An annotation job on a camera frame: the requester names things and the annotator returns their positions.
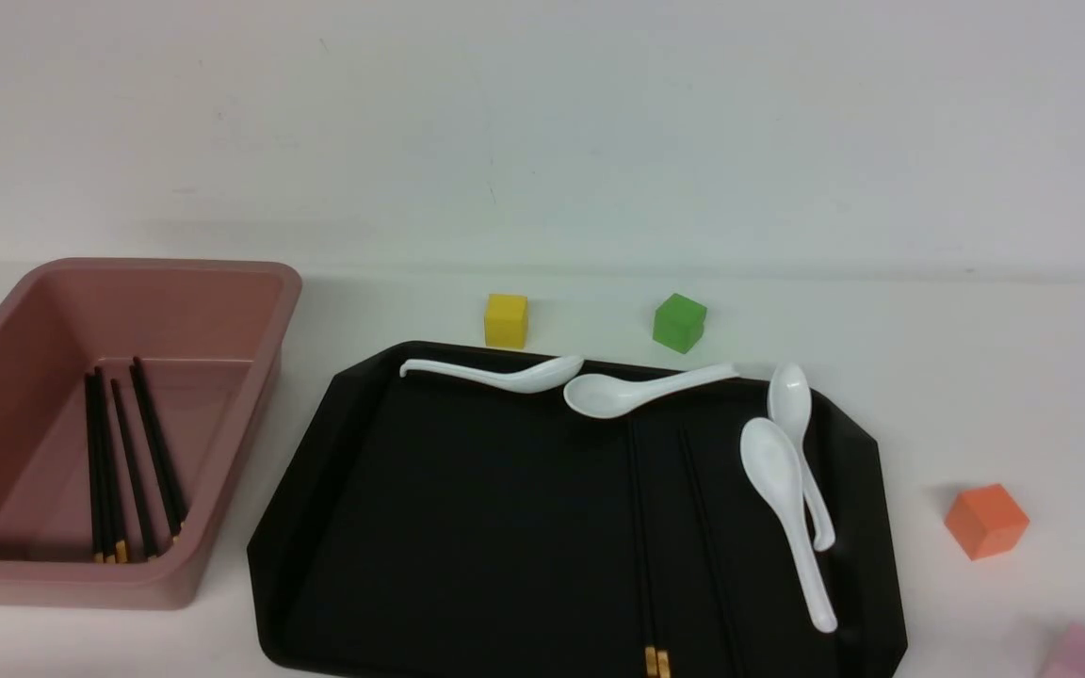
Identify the white spoon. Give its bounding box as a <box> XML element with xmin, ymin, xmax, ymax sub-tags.
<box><xmin>399</xmin><ymin>355</ymin><xmax>585</xmax><ymax>395</ymax></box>
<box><xmin>767</xmin><ymin>363</ymin><xmax>837</xmax><ymax>553</ymax></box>
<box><xmin>739</xmin><ymin>417</ymin><xmax>838</xmax><ymax>634</ymax></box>
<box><xmin>561</xmin><ymin>363</ymin><xmax>740</xmax><ymax>420</ymax></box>

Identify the white spoon upper right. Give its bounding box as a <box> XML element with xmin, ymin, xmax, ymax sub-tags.
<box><xmin>767</xmin><ymin>363</ymin><xmax>837</xmax><ymax>553</ymax></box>

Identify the yellow cube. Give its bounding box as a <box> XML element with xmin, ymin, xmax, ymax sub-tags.
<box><xmin>485</xmin><ymin>295</ymin><xmax>528</xmax><ymax>350</ymax></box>

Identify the black plastic tray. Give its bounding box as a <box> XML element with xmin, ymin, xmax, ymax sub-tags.
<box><xmin>247</xmin><ymin>342</ymin><xmax>908</xmax><ymax>677</ymax></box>

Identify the black chopstick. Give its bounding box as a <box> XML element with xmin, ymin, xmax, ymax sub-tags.
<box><xmin>677</xmin><ymin>425</ymin><xmax>741</xmax><ymax>677</ymax></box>
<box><xmin>93</xmin><ymin>366</ymin><xmax>129</xmax><ymax>565</ymax></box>
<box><xmin>82</xmin><ymin>374</ymin><xmax>109</xmax><ymax>563</ymax></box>
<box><xmin>109</xmin><ymin>379</ymin><xmax>158</xmax><ymax>561</ymax></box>
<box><xmin>129</xmin><ymin>356</ymin><xmax>186</xmax><ymax>543</ymax></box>
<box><xmin>625</xmin><ymin>415</ymin><xmax>659</xmax><ymax>677</ymax></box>

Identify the white spoon centre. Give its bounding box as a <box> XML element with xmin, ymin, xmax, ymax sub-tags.
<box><xmin>561</xmin><ymin>363</ymin><xmax>740</xmax><ymax>420</ymax></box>

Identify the green cube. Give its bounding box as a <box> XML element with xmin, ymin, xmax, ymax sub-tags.
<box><xmin>652</xmin><ymin>293</ymin><xmax>707</xmax><ymax>353</ymax></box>

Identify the white spoon far left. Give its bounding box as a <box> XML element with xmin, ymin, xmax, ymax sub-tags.
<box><xmin>399</xmin><ymin>355</ymin><xmax>585</xmax><ymax>395</ymax></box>

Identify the white spoon lower right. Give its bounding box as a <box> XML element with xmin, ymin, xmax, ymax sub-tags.
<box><xmin>739</xmin><ymin>417</ymin><xmax>838</xmax><ymax>634</ymax></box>

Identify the pink plastic bin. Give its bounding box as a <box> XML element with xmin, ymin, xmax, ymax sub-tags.
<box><xmin>0</xmin><ymin>258</ymin><xmax>302</xmax><ymax>609</ymax></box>

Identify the orange cube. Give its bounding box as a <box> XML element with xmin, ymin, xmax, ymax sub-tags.
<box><xmin>944</xmin><ymin>482</ymin><xmax>1030</xmax><ymax>561</ymax></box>

